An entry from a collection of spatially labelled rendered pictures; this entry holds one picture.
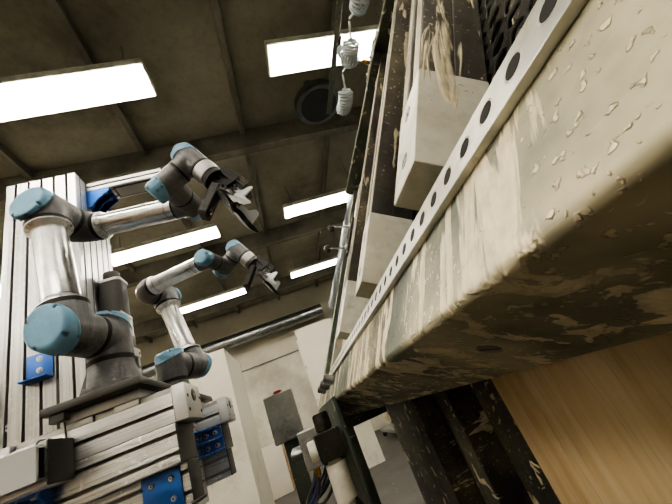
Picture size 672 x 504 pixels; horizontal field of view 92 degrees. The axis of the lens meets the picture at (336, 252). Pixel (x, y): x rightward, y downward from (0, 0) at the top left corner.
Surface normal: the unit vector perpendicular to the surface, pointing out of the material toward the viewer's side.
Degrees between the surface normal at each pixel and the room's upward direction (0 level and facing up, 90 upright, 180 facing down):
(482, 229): 60
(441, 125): 90
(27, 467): 90
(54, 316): 97
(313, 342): 90
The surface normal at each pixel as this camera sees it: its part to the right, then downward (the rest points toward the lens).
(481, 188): -0.98, -0.18
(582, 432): -0.92, 0.28
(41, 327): -0.07, -0.28
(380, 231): 0.11, -0.47
